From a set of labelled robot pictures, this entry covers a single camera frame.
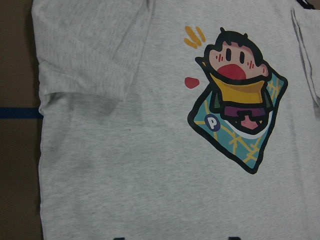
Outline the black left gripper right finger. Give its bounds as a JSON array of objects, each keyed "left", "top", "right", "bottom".
[{"left": 228, "top": 236, "right": 241, "bottom": 240}]

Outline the grey t-shirt with cartoon print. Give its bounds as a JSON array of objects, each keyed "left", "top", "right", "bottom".
[{"left": 32, "top": 0, "right": 320, "bottom": 240}]

